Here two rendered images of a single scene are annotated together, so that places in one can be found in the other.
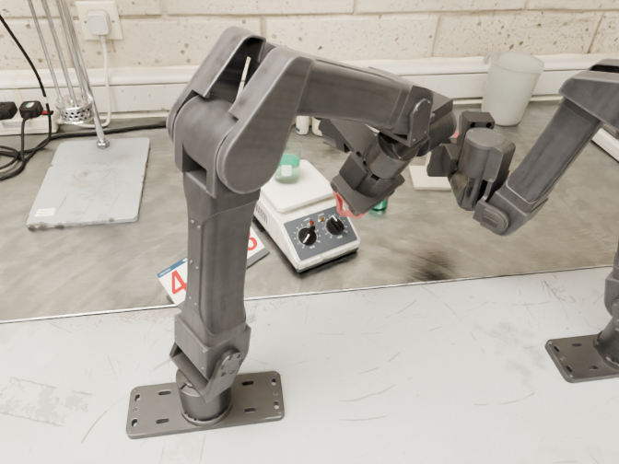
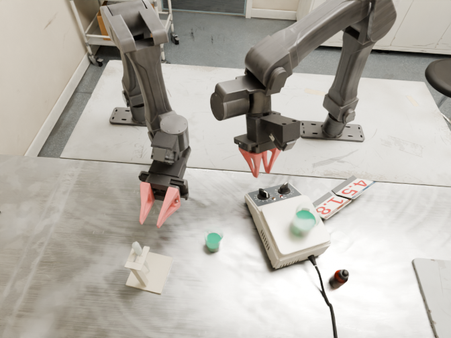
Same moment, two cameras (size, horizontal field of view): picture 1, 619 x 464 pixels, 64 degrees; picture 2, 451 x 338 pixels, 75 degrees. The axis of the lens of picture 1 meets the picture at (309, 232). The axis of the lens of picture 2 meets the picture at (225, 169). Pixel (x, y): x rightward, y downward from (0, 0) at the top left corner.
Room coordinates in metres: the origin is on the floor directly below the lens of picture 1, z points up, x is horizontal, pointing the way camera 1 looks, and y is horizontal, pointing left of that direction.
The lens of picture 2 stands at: (1.07, -0.07, 1.57)
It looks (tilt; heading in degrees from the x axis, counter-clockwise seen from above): 54 degrees down; 191
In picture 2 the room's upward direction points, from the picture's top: 4 degrees clockwise
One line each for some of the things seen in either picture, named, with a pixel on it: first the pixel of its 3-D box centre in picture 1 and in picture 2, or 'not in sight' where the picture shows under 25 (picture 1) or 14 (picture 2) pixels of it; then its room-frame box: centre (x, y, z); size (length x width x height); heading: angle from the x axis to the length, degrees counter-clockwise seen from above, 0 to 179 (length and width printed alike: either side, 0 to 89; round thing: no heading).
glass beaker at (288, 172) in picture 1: (286, 161); (305, 221); (0.76, 0.05, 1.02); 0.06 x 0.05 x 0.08; 31
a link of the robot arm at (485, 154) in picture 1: (492, 178); (172, 132); (0.64, -0.28, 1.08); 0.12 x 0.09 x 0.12; 44
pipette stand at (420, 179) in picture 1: (435, 153); (145, 261); (0.90, -0.26, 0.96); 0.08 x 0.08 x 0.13; 2
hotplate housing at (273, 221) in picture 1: (299, 211); (286, 222); (0.72, 0.02, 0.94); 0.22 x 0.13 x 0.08; 32
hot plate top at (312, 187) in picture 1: (293, 184); (294, 223); (0.74, 0.03, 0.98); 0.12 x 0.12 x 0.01; 32
